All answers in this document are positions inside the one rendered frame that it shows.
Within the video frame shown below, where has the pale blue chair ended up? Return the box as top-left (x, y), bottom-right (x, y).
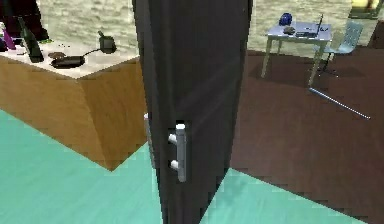
top-left (313, 20), bottom-right (365, 78)

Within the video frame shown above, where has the grey bar door handle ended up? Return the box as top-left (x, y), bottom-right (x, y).
top-left (168, 123), bottom-right (188, 183)

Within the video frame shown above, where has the pale blue table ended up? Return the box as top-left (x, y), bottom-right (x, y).
top-left (260, 21), bottom-right (333, 88)

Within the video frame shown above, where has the wooden cabinet with white top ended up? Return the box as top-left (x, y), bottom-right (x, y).
top-left (0, 39), bottom-right (149, 172)

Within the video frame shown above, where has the black desk lamp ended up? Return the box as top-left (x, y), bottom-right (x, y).
top-left (50, 30), bottom-right (118, 70)

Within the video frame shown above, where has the purple bottle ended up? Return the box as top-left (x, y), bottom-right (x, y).
top-left (0, 22), bottom-right (17, 51)

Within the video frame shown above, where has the grey long stick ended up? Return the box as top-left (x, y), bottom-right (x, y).
top-left (307, 87), bottom-right (372, 120)

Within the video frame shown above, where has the dark brown room door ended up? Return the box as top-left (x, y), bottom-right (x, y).
top-left (131, 0), bottom-right (254, 224)

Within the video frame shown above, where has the dark bottle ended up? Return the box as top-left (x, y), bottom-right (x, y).
top-left (18, 17), bottom-right (45, 64)

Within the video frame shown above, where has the dark blue round object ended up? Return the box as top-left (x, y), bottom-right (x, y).
top-left (278, 12), bottom-right (293, 27)

